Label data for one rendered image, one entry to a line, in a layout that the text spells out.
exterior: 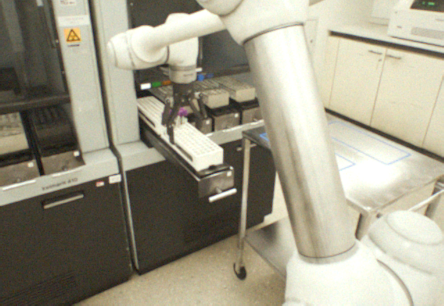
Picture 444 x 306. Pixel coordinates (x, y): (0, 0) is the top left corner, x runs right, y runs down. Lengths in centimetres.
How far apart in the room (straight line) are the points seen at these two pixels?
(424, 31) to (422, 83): 40
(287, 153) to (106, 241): 118
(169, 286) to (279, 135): 140
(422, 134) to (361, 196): 224
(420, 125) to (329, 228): 274
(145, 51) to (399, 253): 77
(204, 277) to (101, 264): 52
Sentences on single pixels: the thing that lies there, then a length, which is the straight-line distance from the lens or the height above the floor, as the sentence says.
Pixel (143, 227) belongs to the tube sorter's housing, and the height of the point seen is 35.
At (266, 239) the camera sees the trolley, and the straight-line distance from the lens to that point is 167.
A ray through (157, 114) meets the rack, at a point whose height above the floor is 86.
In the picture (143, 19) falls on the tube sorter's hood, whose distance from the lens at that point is 137.
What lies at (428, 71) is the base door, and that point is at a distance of 317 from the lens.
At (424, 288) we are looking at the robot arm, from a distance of 75.
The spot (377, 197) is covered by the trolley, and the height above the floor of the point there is 82.
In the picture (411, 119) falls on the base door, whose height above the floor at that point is 29.
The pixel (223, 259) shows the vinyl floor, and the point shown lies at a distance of 195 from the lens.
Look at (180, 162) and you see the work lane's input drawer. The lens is 119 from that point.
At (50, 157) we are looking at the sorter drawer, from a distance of 134.
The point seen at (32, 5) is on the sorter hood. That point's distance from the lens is 129.
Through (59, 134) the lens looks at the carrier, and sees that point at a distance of 140.
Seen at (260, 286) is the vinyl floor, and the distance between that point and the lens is 185.
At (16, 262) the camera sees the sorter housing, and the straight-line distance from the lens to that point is 157.
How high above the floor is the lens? 140
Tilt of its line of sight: 27 degrees down
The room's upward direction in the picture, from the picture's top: 1 degrees clockwise
